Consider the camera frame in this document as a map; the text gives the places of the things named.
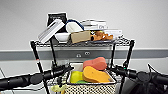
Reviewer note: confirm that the pale basket with dark spots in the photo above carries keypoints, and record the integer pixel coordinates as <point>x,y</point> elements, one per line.
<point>90,88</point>

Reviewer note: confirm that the green flat item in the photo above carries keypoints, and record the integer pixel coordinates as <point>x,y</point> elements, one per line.
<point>81,82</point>

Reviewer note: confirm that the long white box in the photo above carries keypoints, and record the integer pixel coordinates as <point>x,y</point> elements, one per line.
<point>50,31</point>

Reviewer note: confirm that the flat white box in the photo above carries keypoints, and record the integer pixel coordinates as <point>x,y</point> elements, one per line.
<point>114,32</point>

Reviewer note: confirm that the black framed picture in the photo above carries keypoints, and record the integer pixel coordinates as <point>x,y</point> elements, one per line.
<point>56,16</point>

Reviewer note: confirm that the plain brown cardboard box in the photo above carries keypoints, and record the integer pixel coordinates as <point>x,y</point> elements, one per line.
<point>80,37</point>

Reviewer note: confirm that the wall socket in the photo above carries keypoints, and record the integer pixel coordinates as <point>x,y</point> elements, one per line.
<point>78,55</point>
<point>87,53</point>

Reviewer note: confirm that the pale yellow bag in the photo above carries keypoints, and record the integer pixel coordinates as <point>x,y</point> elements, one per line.
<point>58,89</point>

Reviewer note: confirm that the white bowl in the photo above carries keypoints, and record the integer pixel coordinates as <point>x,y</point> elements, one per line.
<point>62,37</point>

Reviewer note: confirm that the stack of white boxes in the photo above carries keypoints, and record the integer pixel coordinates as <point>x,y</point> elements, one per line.
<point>95,24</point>

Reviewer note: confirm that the orange soft item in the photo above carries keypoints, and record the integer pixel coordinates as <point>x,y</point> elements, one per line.
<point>95,75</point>

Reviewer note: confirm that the yellow block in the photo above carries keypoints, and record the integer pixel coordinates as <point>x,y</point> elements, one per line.
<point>76,76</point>

